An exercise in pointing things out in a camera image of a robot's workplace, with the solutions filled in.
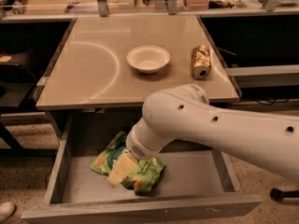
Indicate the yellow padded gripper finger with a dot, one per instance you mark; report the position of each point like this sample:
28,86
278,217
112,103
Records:
124,165

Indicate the dark bag on shelf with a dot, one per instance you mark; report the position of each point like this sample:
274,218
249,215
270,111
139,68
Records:
16,67

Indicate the open grey drawer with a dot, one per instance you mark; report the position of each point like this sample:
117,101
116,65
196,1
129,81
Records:
198,182

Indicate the green rice chip bag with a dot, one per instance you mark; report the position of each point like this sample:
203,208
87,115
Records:
143,180

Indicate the white shoe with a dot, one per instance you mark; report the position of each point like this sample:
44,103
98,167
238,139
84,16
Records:
7,209

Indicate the grey cabinet counter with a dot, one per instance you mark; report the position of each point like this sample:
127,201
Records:
92,72

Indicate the gold soda can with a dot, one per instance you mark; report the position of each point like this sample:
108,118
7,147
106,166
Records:
201,62

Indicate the black chair base caster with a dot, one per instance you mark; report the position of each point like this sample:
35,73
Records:
279,195

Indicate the white paper bowl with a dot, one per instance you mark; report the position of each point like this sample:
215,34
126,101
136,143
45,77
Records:
148,59

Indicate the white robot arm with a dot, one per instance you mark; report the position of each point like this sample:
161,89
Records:
268,141

